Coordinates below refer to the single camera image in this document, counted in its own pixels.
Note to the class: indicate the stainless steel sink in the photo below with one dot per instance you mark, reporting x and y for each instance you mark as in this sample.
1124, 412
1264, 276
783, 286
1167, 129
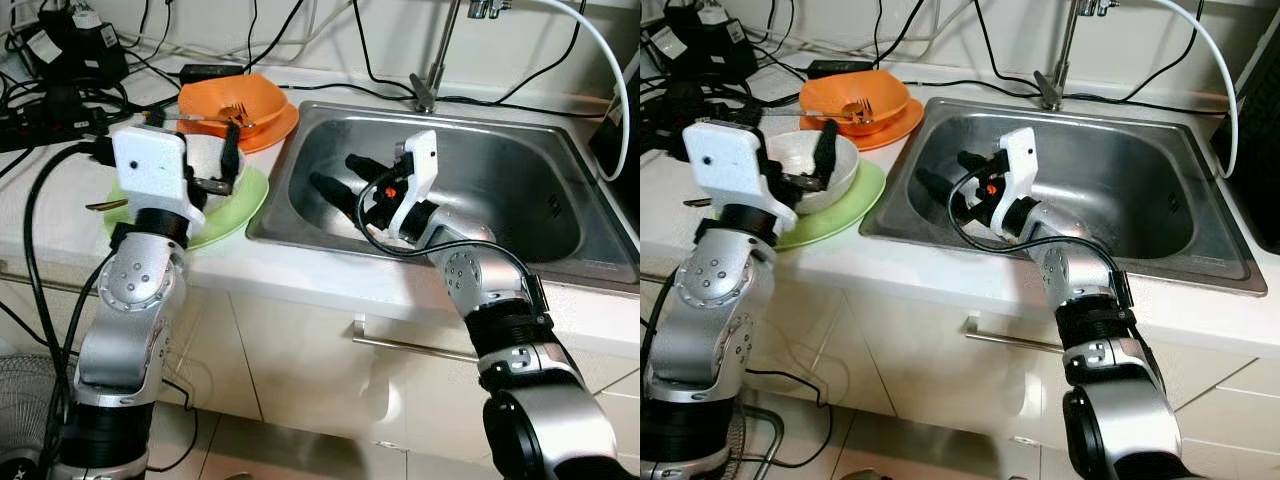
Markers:
520, 180
1130, 180

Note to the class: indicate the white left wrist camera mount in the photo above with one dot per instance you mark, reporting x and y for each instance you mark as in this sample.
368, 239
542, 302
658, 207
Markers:
725, 160
150, 165

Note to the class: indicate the rose gold fork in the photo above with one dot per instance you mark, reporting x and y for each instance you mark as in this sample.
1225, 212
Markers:
858, 110
236, 115

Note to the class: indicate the black power strip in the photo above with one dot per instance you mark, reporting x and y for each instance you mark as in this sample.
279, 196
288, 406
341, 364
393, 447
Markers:
40, 125
665, 120

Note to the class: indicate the cream kitchen cabinet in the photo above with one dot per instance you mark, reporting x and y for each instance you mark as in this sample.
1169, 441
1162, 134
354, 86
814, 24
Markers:
300, 390
900, 390

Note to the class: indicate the large black power adapter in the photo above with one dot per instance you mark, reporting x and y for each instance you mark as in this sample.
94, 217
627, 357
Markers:
75, 55
710, 50

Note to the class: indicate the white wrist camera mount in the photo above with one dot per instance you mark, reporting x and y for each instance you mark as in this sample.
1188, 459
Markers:
725, 160
420, 160
150, 165
1022, 160

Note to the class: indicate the flat black power adapter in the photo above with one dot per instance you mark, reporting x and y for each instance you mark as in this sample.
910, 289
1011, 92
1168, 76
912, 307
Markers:
840, 68
210, 72

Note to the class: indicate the orange bowl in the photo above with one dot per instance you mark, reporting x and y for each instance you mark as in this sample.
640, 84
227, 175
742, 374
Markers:
225, 90
850, 88

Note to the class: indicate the green plate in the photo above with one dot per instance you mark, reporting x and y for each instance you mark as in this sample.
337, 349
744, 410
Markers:
235, 215
850, 220

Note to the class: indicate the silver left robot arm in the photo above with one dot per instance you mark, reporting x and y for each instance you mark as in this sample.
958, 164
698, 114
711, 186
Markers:
715, 300
130, 290

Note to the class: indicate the orange plate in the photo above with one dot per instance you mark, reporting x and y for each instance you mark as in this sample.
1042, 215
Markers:
275, 135
900, 132

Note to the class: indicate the white ceramic bowl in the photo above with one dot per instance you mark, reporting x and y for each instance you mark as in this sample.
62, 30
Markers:
795, 150
208, 155

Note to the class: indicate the black appliance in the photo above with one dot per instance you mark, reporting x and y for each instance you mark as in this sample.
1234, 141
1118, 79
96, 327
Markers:
1262, 150

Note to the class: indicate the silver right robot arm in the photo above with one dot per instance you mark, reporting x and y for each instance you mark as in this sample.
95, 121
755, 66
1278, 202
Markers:
480, 275
1080, 265

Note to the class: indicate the grey floor fan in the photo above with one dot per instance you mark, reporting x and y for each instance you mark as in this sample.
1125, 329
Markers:
20, 400

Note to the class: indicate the chrome faucet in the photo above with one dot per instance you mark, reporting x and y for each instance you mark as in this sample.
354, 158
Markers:
425, 95
1050, 92

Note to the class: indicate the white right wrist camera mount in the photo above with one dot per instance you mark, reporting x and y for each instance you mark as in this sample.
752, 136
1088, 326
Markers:
420, 160
1022, 160

